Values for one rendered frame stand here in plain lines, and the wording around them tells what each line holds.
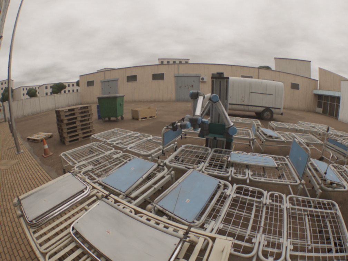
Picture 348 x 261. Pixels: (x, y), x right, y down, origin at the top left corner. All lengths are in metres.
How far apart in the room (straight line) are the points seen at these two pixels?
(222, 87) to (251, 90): 6.60
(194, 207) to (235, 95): 8.31
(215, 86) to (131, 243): 2.66
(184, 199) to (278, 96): 9.12
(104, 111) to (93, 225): 7.20
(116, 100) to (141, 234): 6.99
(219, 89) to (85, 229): 2.77
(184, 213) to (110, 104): 6.98
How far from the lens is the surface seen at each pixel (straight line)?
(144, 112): 7.96
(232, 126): 2.46
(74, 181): 1.68
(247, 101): 9.30
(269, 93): 9.66
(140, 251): 0.95
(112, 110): 7.77
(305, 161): 2.18
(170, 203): 1.33
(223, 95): 2.83
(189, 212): 1.29
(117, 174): 1.83
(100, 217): 1.18
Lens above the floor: 1.49
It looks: 15 degrees down
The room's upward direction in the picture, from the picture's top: straight up
